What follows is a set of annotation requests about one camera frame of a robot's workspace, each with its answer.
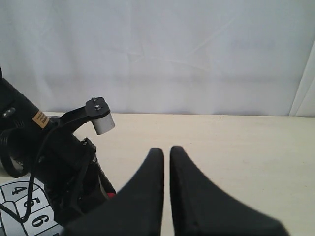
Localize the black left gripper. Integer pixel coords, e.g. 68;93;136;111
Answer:
35;134;116;226

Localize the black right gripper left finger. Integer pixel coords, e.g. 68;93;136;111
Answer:
64;148;164;236

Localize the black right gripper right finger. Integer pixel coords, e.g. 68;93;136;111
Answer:
170;146;284;236

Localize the red cylinder game piece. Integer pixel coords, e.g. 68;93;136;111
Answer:
107;192;116;199

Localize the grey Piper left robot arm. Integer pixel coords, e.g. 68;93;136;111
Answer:
0;78;116;225

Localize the printed paper game board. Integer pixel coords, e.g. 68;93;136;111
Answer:
0;177;63;236

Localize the white curtain backdrop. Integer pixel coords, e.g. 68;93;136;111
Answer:
0;0;315;117

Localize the black camera cable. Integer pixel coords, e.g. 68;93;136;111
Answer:
0;122;64;223

